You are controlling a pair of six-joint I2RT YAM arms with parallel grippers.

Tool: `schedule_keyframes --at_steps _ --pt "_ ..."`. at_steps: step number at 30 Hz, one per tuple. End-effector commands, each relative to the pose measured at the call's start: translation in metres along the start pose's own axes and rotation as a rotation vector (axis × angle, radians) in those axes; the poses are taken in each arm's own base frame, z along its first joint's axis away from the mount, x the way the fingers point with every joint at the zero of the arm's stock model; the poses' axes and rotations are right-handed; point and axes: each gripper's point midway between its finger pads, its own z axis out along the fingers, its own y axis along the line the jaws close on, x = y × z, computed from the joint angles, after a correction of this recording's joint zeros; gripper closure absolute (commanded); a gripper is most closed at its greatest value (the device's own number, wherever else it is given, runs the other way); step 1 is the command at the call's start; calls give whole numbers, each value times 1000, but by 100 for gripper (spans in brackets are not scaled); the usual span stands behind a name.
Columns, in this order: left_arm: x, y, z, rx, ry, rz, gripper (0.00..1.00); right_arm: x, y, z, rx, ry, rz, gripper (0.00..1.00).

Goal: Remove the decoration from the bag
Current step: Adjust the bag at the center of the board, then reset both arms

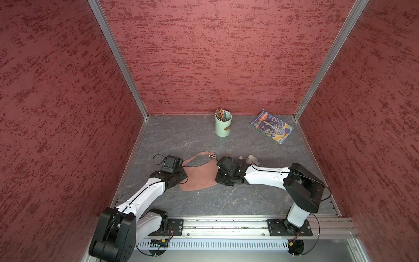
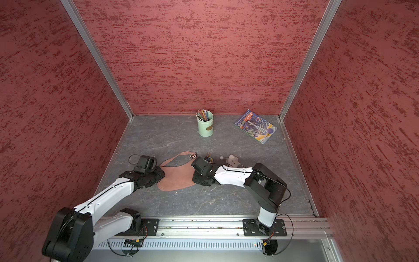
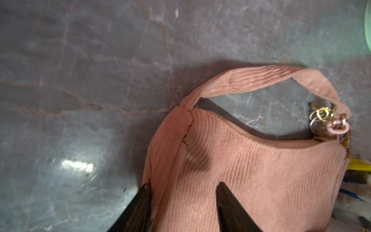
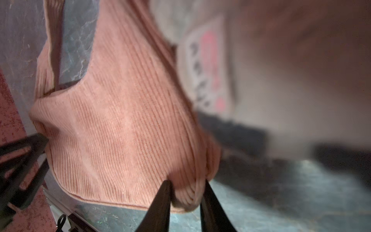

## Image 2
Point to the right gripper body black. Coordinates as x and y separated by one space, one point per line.
200 178

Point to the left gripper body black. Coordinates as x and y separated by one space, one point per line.
154 176

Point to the white fluffy sheep charm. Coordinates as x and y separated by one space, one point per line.
231 161

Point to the yellow blue plush charm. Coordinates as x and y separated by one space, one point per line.
209 159

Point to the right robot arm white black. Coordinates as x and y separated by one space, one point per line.
265 187

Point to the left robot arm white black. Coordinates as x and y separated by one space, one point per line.
74 232

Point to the mint green pencil cup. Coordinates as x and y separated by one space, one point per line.
205 129

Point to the coloured pencils bundle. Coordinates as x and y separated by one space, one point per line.
202 115

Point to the colourful comic book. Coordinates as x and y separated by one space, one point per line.
255 126

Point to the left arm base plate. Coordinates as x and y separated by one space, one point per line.
147 227

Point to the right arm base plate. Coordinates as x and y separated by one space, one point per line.
253 228

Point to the aluminium front rail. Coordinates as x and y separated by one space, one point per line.
298 227

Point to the left corner aluminium post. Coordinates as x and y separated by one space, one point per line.
83 31

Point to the corner aluminium post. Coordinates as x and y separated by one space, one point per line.
83 31
317 40

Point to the right corner aluminium post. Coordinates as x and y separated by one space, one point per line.
317 40

